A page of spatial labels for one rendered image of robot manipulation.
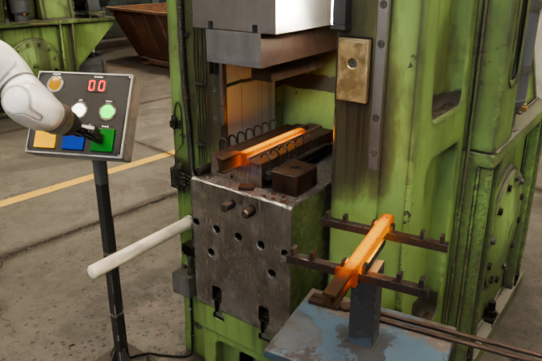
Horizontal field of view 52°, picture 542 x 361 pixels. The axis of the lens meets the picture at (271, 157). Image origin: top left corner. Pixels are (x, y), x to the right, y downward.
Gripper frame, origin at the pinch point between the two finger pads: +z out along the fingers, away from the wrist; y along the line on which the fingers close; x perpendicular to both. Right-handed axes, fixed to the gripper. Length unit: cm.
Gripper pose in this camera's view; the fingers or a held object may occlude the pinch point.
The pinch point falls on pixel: (95, 136)
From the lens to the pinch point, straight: 181.3
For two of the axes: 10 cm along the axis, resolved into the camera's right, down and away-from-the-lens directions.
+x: 1.0, -9.8, 1.7
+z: 1.7, 1.9, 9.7
